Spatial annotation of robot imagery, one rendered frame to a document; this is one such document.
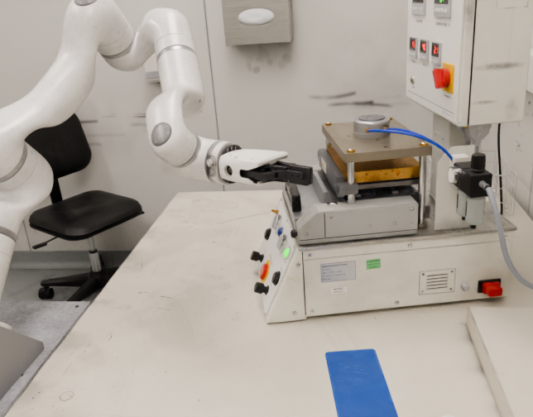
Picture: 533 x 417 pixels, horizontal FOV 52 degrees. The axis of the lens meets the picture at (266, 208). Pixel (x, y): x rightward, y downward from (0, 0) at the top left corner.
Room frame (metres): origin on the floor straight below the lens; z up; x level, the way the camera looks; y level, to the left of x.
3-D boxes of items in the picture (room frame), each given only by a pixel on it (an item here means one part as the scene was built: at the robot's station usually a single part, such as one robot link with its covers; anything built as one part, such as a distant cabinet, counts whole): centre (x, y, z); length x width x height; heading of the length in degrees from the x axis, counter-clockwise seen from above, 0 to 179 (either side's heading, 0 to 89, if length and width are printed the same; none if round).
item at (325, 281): (1.18, -0.24, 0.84); 0.53 x 0.37 x 0.17; 93
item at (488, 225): (1.20, -0.28, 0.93); 0.46 x 0.35 x 0.01; 93
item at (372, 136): (1.18, -0.28, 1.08); 0.31 x 0.24 x 0.13; 3
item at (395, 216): (1.06, -0.18, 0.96); 0.26 x 0.05 x 0.07; 93
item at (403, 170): (1.19, -0.25, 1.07); 0.22 x 0.17 x 0.10; 3
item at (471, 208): (0.98, -0.39, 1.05); 0.15 x 0.05 x 0.15; 3
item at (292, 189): (1.19, -0.06, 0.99); 0.15 x 0.02 x 0.04; 3
